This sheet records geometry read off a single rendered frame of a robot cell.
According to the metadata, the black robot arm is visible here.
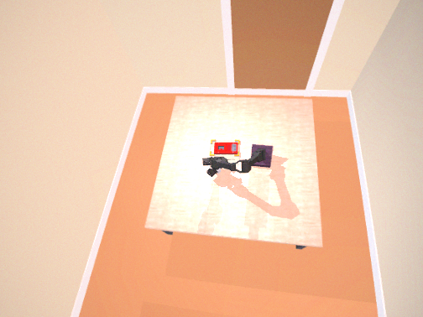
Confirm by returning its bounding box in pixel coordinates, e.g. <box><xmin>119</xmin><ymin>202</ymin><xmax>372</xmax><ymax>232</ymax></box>
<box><xmin>202</xmin><ymin>148</ymin><xmax>265</xmax><ymax>174</ymax></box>

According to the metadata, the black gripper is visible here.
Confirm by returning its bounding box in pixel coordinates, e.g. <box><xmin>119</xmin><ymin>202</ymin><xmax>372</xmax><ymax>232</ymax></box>
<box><xmin>207</xmin><ymin>157</ymin><xmax>228</xmax><ymax>177</ymax></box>

